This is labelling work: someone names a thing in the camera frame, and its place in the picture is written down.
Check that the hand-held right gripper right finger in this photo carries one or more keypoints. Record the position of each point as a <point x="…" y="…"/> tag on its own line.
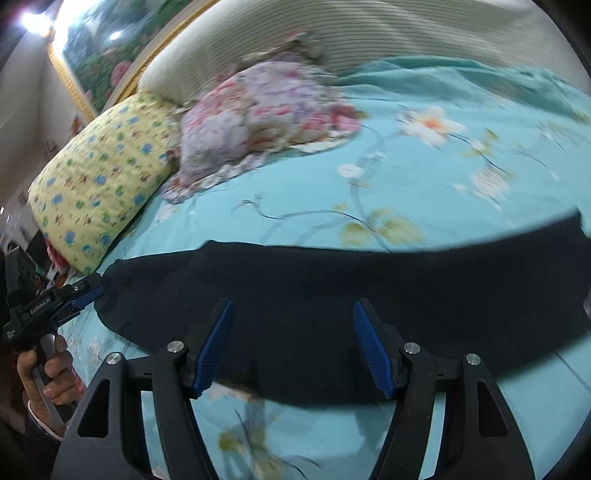
<point x="373" y="355"/>

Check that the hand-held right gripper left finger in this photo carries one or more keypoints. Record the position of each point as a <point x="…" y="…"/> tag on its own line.
<point x="214" y="351"/>

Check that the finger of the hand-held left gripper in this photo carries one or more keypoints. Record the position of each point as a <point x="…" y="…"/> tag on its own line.
<point x="69" y="314"/>
<point x="85" y="290"/>

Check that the dark navy pants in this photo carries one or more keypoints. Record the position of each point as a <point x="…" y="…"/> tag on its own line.
<point x="341" y="314"/>

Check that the person's left forearm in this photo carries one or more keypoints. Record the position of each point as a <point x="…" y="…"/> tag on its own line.
<point x="39" y="434"/>

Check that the person's left hand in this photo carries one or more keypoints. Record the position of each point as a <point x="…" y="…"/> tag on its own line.
<point x="51" y="374"/>

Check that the yellow patterned pillow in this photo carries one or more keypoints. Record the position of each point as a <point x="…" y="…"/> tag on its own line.
<point x="99" y="175"/>

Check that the teal floral bed sheet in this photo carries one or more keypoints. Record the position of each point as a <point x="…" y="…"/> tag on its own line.
<point x="369" y="194"/>

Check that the pink floral pillow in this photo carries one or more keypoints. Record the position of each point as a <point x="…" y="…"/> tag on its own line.
<point x="258" y="124"/>

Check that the framed flower painting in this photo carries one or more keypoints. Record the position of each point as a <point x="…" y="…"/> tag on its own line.
<point x="120" y="50"/>

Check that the cream ribbed headboard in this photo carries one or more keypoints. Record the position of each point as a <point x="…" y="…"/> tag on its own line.
<point x="332" y="32"/>

